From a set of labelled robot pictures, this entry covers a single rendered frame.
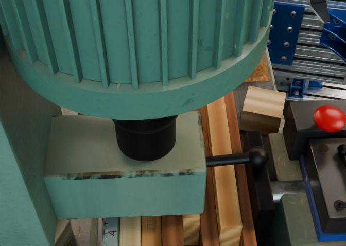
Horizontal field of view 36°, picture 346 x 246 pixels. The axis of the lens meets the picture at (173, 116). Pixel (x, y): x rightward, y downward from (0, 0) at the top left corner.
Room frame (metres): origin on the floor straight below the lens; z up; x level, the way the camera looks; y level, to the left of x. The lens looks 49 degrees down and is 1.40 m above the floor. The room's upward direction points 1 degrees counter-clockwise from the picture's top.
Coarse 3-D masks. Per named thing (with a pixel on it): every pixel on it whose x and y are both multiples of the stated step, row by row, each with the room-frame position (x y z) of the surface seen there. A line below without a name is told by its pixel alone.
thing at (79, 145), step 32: (64, 128) 0.30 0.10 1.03; (96, 128) 0.30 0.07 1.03; (192, 128) 0.30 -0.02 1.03; (64, 160) 0.26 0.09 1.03; (96, 160) 0.26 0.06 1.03; (128, 160) 0.26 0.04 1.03; (160, 160) 0.26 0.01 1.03; (192, 160) 0.26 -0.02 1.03; (64, 192) 0.25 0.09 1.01; (96, 192) 0.25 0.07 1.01; (128, 192) 0.25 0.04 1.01; (160, 192) 0.25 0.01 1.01; (192, 192) 0.25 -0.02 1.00
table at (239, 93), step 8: (272, 72) 0.50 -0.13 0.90; (272, 80) 0.49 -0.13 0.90; (240, 88) 0.47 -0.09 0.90; (264, 88) 0.47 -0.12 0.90; (272, 88) 0.47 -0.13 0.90; (240, 96) 0.46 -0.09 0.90; (240, 104) 0.45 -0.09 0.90; (240, 112) 0.43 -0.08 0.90; (280, 128) 0.41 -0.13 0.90; (240, 136) 0.39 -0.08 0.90; (264, 136) 0.39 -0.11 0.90; (264, 144) 0.38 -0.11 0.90; (272, 232) 0.27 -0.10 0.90; (272, 240) 0.26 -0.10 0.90
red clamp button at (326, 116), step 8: (320, 112) 0.32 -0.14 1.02; (328, 112) 0.32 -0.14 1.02; (336, 112) 0.32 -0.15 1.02; (320, 120) 0.31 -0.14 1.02; (328, 120) 0.31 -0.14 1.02; (336, 120) 0.31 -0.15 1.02; (344, 120) 0.31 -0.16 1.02; (320, 128) 0.31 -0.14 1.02; (328, 128) 0.31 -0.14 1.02; (336, 128) 0.31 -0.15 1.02
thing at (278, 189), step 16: (256, 144) 0.31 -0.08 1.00; (256, 176) 0.27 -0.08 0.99; (256, 192) 0.26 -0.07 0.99; (272, 192) 0.28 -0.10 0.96; (288, 192) 0.28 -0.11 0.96; (304, 192) 0.28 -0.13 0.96; (256, 208) 0.24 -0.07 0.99; (272, 208) 0.24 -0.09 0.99; (256, 224) 0.24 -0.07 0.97; (256, 240) 0.24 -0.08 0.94
